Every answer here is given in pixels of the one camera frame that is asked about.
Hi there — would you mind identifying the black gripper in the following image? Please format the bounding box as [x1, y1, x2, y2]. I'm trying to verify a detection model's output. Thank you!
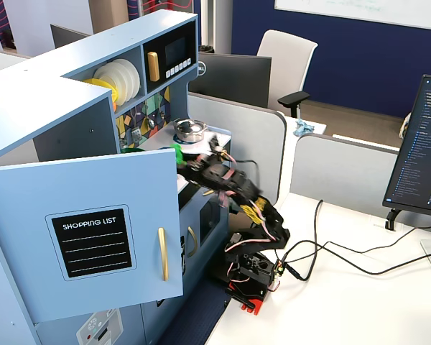
[178, 152, 247, 193]

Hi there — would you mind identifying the red and black robot base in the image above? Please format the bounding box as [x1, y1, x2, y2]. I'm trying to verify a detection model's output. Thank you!
[225, 278, 282, 317]

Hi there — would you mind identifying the blue cabinet door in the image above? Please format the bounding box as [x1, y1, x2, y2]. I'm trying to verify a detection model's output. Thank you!
[0, 147, 185, 323]

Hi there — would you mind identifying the silver pot with lid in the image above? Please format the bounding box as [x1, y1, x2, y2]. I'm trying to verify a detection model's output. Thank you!
[172, 119, 208, 144]

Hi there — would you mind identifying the grey desk divider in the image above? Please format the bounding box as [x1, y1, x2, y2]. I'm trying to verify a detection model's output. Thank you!
[186, 91, 287, 213]
[289, 133, 400, 216]

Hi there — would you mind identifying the black dell monitor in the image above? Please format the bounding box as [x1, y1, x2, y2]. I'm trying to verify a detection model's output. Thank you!
[187, 52, 273, 109]

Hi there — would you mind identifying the white plate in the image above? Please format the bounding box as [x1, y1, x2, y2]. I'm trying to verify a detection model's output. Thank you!
[116, 57, 142, 98]
[93, 63, 127, 108]
[106, 60, 136, 104]

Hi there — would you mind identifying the blue cloth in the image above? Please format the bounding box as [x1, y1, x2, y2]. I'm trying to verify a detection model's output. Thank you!
[293, 119, 315, 138]

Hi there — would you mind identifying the black toy microwave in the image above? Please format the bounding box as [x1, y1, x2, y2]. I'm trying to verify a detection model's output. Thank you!
[142, 21, 198, 95]

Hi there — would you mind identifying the black shopping list board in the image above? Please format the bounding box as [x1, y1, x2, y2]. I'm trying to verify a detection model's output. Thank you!
[45, 204, 137, 282]

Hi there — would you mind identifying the yellow plate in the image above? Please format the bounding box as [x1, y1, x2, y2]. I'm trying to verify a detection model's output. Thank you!
[83, 77, 119, 106]

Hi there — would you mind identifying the white office chair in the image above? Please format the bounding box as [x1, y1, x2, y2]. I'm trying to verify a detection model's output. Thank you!
[256, 29, 319, 119]

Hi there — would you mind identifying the blue toy kitchen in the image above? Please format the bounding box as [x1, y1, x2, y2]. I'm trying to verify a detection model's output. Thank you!
[0, 9, 234, 345]

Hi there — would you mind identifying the dark monitor back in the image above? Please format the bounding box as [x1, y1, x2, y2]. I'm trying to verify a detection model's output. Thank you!
[50, 24, 91, 50]

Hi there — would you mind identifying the black monitor stand foot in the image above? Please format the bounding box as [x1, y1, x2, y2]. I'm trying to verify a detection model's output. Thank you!
[384, 208, 405, 231]

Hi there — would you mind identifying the monitor showing code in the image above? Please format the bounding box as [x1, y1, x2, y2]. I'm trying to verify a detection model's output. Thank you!
[382, 74, 431, 219]

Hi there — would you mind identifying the whiteboard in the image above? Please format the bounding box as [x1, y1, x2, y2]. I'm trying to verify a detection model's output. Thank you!
[274, 0, 431, 32]

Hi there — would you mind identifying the curved gold cabinet handle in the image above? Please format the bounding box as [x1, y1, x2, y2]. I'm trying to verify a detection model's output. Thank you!
[186, 226, 198, 258]

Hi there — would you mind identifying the long gold door handle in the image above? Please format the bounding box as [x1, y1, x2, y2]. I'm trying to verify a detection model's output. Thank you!
[157, 226, 170, 282]

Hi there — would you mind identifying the gold microwave handle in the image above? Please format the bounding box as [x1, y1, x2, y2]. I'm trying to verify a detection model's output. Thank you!
[147, 51, 161, 82]

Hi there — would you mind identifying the black looped cable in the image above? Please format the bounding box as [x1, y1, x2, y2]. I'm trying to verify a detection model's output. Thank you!
[272, 199, 325, 283]

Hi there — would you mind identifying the black usb cable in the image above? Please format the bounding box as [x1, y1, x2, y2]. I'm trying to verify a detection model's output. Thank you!
[282, 219, 431, 265]

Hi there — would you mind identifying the black power cable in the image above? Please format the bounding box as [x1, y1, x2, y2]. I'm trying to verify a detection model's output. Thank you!
[321, 244, 431, 277]

